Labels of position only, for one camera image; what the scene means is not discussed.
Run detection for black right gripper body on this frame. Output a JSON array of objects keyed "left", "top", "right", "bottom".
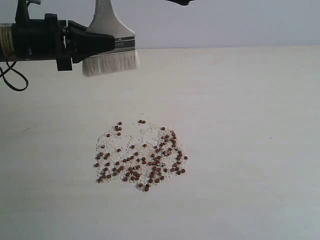
[{"left": 12, "top": 12, "right": 72, "bottom": 71}]

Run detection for white paint brush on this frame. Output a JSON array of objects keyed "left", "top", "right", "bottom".
[{"left": 82, "top": 0, "right": 140, "bottom": 77}]

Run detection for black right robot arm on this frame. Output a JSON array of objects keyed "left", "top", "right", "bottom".
[{"left": 0, "top": 0, "right": 139, "bottom": 77}]

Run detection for pile of brown pellets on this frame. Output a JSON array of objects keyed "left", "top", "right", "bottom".
[{"left": 93, "top": 119, "right": 188, "bottom": 192}]

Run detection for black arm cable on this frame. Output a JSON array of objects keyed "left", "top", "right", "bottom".
[{"left": 0, "top": 59, "right": 29, "bottom": 91}]

